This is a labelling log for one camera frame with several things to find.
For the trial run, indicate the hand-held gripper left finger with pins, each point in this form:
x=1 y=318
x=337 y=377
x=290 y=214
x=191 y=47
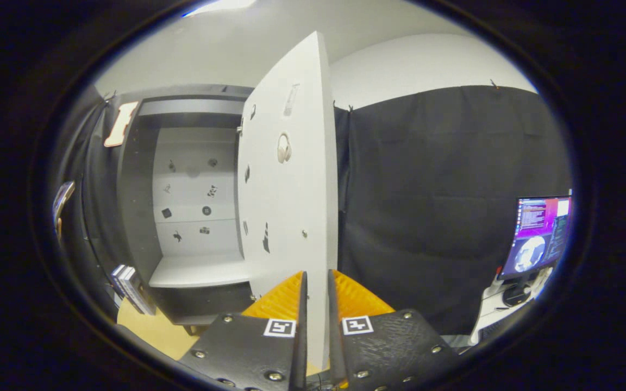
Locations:
x=299 y=353

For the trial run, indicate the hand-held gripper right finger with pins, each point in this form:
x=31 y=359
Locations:
x=336 y=347

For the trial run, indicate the white desk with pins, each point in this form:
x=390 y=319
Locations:
x=489 y=315

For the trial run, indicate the black backdrop cloth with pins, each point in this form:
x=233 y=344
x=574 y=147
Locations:
x=427 y=190

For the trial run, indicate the grey cabinet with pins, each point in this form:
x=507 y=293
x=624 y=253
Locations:
x=139 y=217

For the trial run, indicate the computer monitor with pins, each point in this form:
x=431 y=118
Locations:
x=536 y=239

